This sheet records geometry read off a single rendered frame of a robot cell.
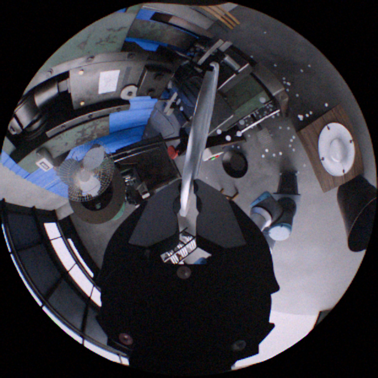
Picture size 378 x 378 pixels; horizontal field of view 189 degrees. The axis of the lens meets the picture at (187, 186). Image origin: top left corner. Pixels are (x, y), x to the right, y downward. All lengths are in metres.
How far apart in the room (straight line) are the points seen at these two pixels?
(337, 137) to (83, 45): 0.96
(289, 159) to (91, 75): 1.24
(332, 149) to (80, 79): 1.02
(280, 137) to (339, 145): 0.55
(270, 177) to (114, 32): 1.27
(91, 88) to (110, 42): 0.15
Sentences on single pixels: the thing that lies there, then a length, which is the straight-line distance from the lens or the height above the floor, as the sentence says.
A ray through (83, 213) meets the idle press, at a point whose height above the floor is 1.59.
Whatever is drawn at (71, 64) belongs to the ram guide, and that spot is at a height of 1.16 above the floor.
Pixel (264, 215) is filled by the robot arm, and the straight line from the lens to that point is 0.51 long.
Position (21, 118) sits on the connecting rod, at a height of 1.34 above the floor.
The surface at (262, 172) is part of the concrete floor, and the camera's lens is 1.19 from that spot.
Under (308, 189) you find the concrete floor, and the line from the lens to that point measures 1.23.
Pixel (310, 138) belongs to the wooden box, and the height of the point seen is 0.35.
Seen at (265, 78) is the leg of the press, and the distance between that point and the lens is 0.52.
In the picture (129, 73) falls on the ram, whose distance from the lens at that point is 0.37.
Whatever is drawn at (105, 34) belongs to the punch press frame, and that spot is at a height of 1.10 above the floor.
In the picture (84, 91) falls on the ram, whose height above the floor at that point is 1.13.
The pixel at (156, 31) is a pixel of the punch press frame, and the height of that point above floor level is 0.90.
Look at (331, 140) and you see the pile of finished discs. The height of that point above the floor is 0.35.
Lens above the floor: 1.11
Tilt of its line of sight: 35 degrees down
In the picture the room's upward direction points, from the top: 118 degrees counter-clockwise
